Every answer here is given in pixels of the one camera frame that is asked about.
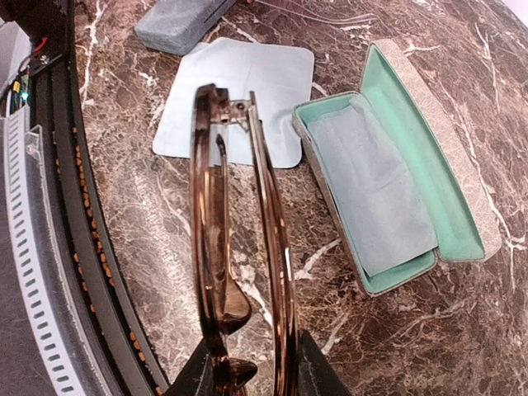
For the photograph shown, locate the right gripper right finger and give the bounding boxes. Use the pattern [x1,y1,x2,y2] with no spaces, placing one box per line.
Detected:
[298,330,352,396]

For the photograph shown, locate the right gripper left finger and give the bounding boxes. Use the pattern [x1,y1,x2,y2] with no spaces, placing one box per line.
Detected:
[167,340,215,396]

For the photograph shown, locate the brown sunglasses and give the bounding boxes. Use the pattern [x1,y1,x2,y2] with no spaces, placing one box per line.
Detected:
[190,84,299,395]
[246,1,379,26]

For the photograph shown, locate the blue cleaning cloth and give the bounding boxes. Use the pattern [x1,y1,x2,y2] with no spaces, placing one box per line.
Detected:
[308,95,437,276]
[153,38,314,169]

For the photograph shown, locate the light grey glasses case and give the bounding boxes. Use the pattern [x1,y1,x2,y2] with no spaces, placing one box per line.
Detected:
[292,39,502,296]

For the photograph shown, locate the dark grey glasses case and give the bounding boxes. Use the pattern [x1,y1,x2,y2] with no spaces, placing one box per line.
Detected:
[134,0,236,56]

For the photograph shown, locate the black front rail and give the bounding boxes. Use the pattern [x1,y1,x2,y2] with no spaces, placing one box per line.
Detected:
[29,1,168,395]

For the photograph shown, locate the white cable duct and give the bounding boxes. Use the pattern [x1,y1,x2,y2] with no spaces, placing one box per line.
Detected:
[1,106,84,395]

